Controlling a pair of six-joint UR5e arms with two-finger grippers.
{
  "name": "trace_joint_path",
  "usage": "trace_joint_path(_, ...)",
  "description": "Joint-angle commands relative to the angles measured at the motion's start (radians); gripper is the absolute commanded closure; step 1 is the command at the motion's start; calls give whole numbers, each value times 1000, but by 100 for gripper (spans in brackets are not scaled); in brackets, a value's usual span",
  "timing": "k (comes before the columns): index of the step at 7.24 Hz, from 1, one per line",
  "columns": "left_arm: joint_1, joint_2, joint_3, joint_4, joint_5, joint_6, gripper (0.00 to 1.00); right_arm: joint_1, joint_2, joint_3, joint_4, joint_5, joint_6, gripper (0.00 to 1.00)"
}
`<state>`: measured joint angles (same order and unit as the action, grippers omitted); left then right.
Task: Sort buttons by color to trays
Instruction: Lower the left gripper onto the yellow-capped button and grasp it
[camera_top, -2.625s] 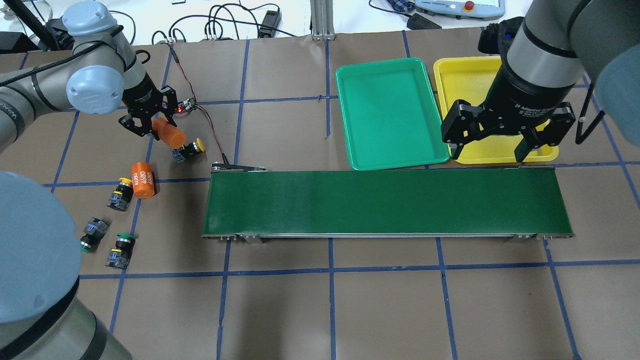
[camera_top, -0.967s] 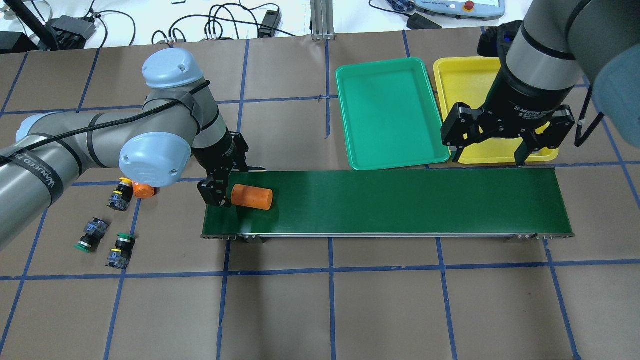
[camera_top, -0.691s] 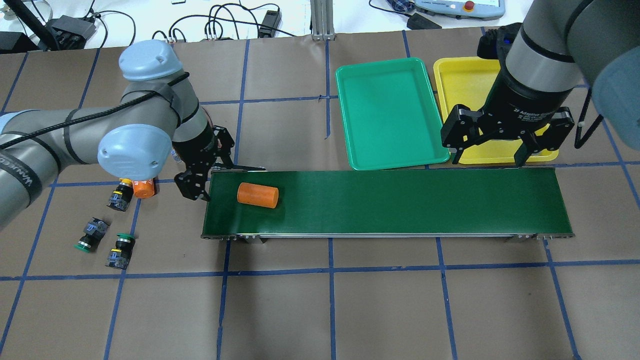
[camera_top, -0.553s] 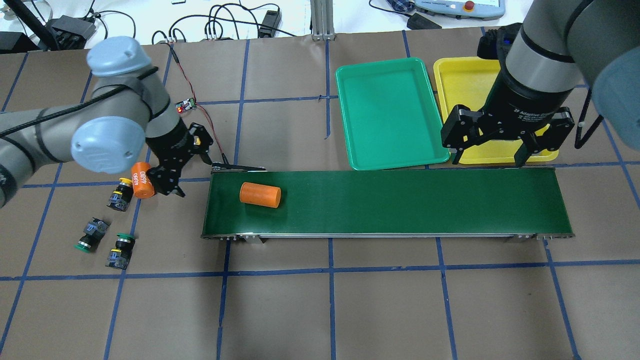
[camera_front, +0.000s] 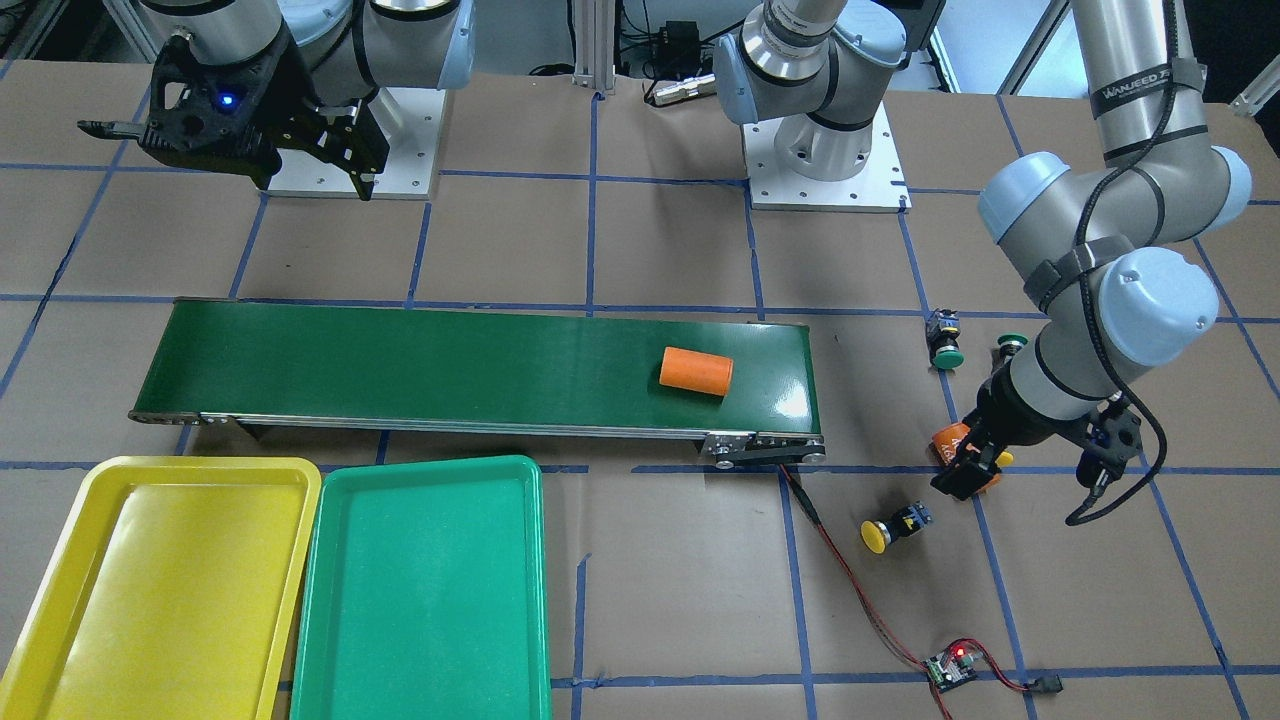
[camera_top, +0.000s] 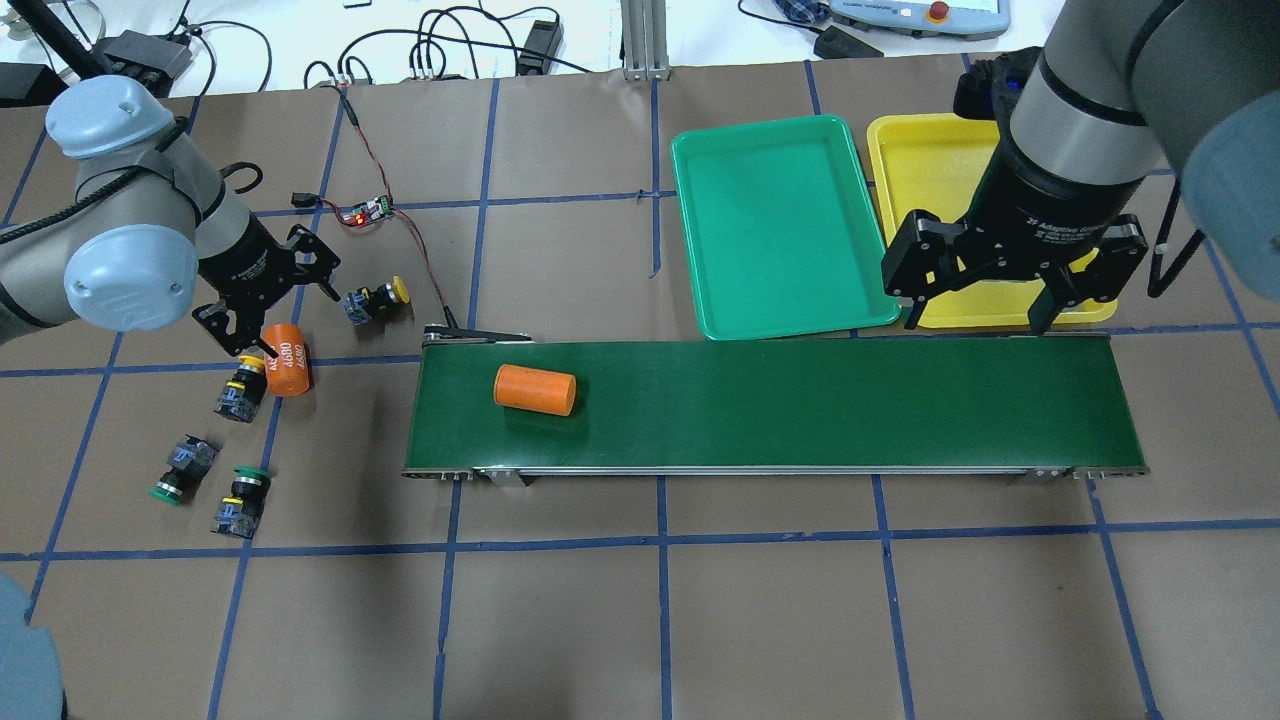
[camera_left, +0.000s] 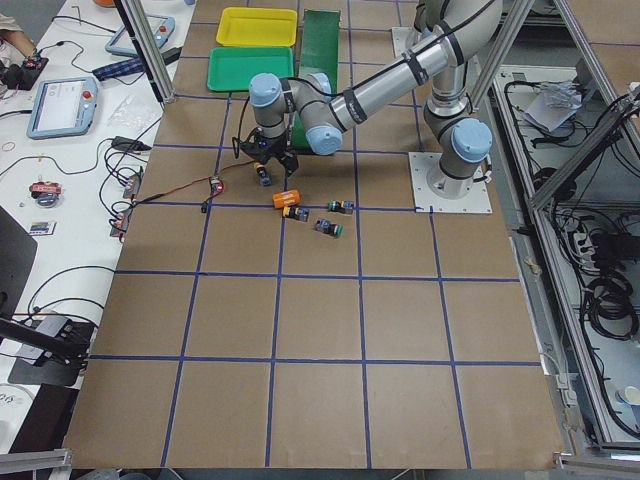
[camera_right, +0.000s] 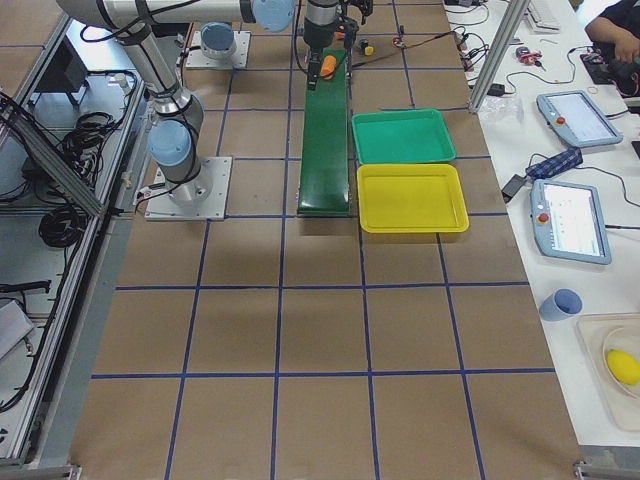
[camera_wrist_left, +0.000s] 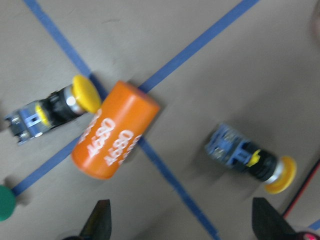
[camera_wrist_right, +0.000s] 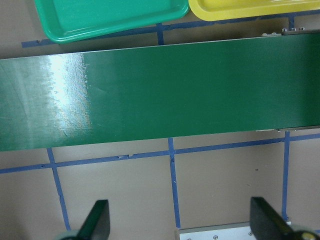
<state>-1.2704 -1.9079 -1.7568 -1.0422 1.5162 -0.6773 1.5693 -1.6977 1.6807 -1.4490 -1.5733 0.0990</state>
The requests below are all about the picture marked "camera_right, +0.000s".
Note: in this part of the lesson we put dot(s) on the aluminium frame post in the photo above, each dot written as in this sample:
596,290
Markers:
502,39

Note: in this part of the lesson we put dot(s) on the yellow lemon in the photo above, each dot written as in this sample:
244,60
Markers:
623,366

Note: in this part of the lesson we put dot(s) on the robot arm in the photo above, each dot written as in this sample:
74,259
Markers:
121,18
179,115

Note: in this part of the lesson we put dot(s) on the yellow plastic tray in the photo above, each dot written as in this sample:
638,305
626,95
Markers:
411,198

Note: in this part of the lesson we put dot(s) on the white bowl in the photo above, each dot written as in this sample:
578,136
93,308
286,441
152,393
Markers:
625,339

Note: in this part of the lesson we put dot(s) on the far teach pendant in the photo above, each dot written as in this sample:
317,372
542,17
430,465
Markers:
577,120

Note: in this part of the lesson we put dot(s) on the green plastic tray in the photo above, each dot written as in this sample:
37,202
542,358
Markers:
402,137

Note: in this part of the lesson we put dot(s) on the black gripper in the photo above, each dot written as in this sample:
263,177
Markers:
315,41

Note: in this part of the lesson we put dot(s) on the teach pendant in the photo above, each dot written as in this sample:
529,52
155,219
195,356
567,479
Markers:
577,120
568,222

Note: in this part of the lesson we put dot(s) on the blue plastic cup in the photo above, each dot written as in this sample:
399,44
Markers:
562,304

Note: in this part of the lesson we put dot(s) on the person forearm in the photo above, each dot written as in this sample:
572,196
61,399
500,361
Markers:
615,32

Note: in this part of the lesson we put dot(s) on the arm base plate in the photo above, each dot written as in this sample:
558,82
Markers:
203,198
226,50

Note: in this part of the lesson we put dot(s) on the black power adapter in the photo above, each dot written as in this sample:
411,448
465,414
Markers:
512,187

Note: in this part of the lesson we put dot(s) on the near teach pendant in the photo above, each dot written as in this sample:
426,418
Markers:
568,222

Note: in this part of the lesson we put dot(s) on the blue plaid pouch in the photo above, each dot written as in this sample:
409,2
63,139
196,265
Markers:
555,165

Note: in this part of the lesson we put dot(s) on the green conveyor belt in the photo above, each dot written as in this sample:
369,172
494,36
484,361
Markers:
324,175

